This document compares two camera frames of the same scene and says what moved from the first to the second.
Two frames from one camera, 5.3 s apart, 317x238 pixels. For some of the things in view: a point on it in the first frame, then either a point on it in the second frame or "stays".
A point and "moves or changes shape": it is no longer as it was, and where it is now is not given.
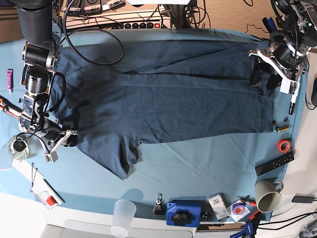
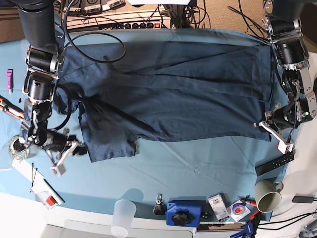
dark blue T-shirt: [120, 94] moves or changes shape
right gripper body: [288, 60] → [279, 121]
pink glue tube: [9, 78] stays
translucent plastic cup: [124, 213] stays
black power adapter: [303, 199] stays
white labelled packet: [219, 204] stays
